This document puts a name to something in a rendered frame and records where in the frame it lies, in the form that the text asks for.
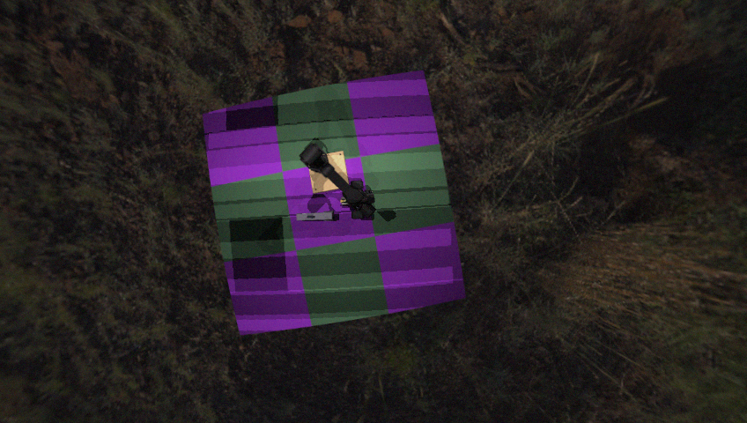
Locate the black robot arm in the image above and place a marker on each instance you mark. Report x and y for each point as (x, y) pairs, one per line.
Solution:
(312, 157)

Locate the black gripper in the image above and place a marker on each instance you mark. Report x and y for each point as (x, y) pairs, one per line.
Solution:
(357, 214)

